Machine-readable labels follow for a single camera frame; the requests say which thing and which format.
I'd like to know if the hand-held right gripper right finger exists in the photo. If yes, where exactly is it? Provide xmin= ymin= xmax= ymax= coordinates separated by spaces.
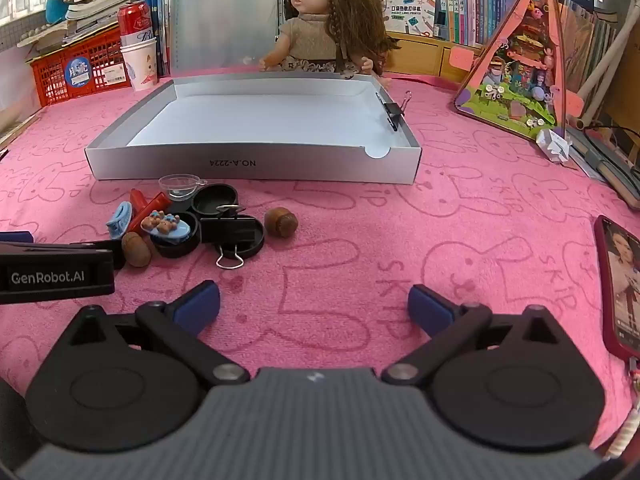
xmin=381 ymin=284 xmax=571 ymax=386

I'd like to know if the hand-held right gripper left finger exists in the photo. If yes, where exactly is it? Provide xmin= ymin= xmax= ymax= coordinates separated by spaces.
xmin=67 ymin=280 xmax=251 ymax=386

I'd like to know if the brown acorn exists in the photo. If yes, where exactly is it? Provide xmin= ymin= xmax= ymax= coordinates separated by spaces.
xmin=121 ymin=231 xmax=152 ymax=267
xmin=264 ymin=207 xmax=299 ymax=238

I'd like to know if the black round cap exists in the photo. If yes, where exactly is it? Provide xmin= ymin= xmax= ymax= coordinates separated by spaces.
xmin=150 ymin=212 xmax=201 ymax=259
xmin=215 ymin=216 xmax=266 ymax=259
xmin=192 ymin=183 xmax=240 ymax=216

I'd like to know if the blue bear toy plate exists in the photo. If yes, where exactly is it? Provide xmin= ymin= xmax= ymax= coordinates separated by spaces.
xmin=141 ymin=210 xmax=192 ymax=238

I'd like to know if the red plastic clip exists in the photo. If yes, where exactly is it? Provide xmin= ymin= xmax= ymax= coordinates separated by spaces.
xmin=131 ymin=188 xmax=150 ymax=221
xmin=141 ymin=192 xmax=169 ymax=222

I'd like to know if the large black binder clip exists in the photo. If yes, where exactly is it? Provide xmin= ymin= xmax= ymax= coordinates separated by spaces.
xmin=200 ymin=205 xmax=258 ymax=270

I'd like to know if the grey shallow cardboard box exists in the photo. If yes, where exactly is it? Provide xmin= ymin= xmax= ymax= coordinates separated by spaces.
xmin=85 ymin=71 xmax=422 ymax=185

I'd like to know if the pink bunny print towel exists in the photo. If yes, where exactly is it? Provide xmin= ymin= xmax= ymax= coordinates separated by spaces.
xmin=0 ymin=72 xmax=640 ymax=480

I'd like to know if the red basket with round sticker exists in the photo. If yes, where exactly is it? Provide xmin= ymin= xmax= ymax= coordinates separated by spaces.
xmin=27 ymin=27 xmax=132 ymax=107

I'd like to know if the white paper cup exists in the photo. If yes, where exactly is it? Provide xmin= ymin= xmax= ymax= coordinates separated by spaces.
xmin=120 ymin=37 xmax=160 ymax=92

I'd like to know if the phone in red case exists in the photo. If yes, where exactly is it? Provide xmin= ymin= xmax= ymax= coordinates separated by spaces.
xmin=593 ymin=215 xmax=640 ymax=361

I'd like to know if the small black binder clip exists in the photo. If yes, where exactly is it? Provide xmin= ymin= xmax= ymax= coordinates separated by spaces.
xmin=375 ymin=89 xmax=413 ymax=132

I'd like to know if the white folded paper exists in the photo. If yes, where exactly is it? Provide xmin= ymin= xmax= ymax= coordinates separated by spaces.
xmin=536 ymin=129 xmax=572 ymax=163

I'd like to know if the brown notebook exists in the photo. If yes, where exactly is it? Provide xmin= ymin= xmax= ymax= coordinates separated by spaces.
xmin=565 ymin=125 xmax=640 ymax=206

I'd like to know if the red drink can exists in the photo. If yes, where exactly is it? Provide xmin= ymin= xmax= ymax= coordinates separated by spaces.
xmin=117 ymin=1 xmax=153 ymax=46

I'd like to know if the pink triangular toy house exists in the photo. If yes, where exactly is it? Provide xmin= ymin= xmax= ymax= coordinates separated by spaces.
xmin=450 ymin=0 xmax=583 ymax=141

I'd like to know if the row of thin blue books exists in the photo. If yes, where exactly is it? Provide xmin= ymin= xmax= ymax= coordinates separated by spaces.
xmin=142 ymin=0 xmax=173 ymax=78

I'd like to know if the yellow plush toy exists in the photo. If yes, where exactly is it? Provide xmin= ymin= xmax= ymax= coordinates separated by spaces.
xmin=385 ymin=30 xmax=483 ymax=83

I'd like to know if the translucent plastic clipboard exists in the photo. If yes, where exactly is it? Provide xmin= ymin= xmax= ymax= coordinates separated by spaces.
xmin=167 ymin=0 xmax=283 ymax=77

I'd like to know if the doll with brown curly hair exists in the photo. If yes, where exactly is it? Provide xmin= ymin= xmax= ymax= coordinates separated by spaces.
xmin=257 ymin=0 xmax=401 ymax=91

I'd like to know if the white illustrated carton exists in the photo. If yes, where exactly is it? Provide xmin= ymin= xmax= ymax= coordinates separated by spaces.
xmin=376 ymin=0 xmax=437 ymax=38

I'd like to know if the row of thin brown booklets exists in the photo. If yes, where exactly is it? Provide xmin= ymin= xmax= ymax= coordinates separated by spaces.
xmin=560 ymin=0 xmax=621 ymax=106

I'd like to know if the white pipe rack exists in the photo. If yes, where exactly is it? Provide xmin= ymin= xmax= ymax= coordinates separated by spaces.
xmin=575 ymin=0 xmax=640 ymax=111

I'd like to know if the row of colourful books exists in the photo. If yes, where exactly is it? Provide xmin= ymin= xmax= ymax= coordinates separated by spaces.
xmin=400 ymin=0 xmax=531 ymax=46

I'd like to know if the beaded phone strap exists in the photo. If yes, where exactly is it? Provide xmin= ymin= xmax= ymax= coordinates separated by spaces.
xmin=602 ymin=357 xmax=640 ymax=471

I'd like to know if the black cable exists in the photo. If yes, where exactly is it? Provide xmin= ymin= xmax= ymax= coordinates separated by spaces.
xmin=582 ymin=122 xmax=640 ymax=171

